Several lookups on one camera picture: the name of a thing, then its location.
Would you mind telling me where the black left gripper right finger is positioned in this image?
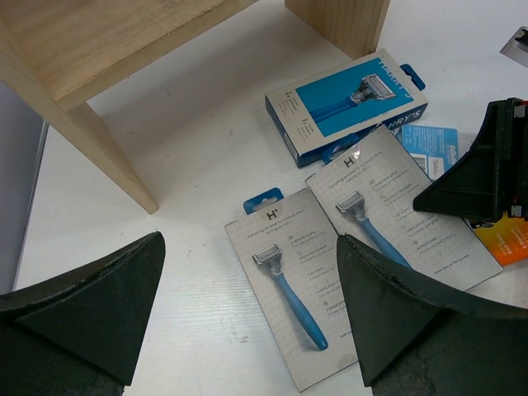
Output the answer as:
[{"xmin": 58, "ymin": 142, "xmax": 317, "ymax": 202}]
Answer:
[{"xmin": 337, "ymin": 235, "xmax": 527, "ymax": 395}]

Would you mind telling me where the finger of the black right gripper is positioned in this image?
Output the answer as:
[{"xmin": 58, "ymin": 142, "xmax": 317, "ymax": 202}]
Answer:
[{"xmin": 413, "ymin": 98, "xmax": 527, "ymax": 219}]

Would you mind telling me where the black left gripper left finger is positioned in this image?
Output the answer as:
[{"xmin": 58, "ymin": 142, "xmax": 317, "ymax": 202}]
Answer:
[{"xmin": 1, "ymin": 232, "xmax": 166, "ymax": 395}]

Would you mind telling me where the grey harry's razor box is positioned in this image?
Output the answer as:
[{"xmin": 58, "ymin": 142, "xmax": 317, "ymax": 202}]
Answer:
[
  {"xmin": 307, "ymin": 126, "xmax": 502, "ymax": 290},
  {"xmin": 225, "ymin": 188, "xmax": 357, "ymax": 392}
]

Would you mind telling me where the wooden two-tier shelf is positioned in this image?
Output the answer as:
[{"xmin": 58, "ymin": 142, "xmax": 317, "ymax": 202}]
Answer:
[{"xmin": 0, "ymin": 0, "xmax": 392, "ymax": 215}]

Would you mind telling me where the orange Gillette Fusion box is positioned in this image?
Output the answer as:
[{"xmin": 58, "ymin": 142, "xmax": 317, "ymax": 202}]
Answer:
[{"xmin": 474, "ymin": 214, "xmax": 528, "ymax": 266}]

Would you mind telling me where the blue Harry's razor box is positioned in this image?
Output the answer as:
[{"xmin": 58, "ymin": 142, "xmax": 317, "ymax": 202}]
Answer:
[{"xmin": 265, "ymin": 49, "xmax": 429, "ymax": 168}]

